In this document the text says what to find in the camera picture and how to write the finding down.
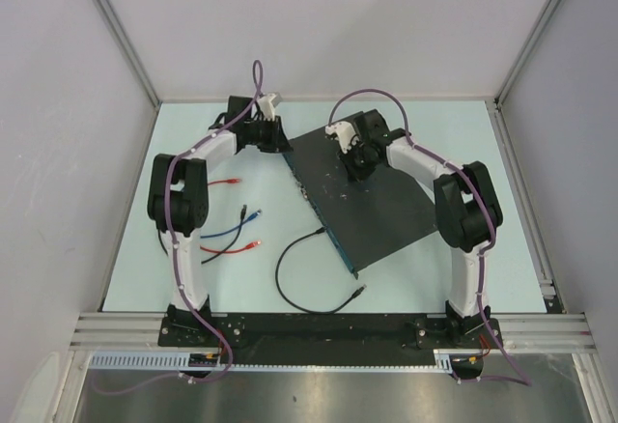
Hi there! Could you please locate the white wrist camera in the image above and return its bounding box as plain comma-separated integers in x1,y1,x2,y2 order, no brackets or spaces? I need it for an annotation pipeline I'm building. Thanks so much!
257,93,281,122
324,121,358,155

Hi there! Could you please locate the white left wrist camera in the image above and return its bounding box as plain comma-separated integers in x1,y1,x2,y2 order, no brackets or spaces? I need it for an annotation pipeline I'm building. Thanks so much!
257,93,281,122

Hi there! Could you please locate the aluminium front frame rail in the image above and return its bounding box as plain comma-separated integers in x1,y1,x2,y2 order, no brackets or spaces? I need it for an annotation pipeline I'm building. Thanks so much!
70,313,596,353

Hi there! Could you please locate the blue ethernet cable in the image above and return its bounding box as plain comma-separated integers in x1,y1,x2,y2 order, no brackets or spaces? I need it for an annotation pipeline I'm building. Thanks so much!
200,209,265,240

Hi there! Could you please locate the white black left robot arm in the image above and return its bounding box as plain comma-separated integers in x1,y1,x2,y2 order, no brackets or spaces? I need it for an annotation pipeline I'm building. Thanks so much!
147,93,292,348

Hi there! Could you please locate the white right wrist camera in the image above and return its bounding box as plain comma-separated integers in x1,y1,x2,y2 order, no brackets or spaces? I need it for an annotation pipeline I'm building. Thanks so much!
324,121,358,155

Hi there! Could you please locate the grey slotted cable duct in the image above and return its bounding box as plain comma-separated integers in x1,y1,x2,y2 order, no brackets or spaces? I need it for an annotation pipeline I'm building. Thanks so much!
89,348,477,374

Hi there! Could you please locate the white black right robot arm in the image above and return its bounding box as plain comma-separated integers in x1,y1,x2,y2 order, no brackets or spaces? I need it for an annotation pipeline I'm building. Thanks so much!
325,110,503,347

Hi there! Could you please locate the dark network switch box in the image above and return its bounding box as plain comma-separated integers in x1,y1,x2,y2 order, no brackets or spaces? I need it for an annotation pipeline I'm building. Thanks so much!
284,129,437,275

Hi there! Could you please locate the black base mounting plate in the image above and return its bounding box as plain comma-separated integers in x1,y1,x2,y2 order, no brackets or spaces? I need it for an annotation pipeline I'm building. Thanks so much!
158,310,503,353

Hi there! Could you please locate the red ethernet cable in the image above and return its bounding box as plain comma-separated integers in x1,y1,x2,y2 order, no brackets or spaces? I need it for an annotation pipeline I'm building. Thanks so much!
200,178,263,254

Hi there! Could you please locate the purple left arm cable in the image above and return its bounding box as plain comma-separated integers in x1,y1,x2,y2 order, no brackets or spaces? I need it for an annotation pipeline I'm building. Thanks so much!
91,59,265,395

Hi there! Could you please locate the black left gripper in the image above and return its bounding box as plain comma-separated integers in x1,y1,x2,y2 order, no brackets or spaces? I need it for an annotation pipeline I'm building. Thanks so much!
243,115,293,154

